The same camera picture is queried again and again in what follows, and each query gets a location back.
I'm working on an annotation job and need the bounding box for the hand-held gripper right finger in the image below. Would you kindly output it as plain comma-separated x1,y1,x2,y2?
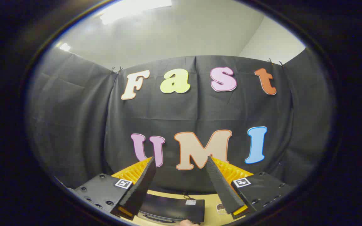
206,156,294,219

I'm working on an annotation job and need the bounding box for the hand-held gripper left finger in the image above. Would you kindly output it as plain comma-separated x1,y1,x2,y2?
67,156,157,221

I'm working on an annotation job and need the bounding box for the black toaster oven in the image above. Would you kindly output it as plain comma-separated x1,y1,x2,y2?
138,192,205,225

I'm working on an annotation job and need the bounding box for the black backdrop cloth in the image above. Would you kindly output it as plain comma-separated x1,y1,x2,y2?
25,47,335,195

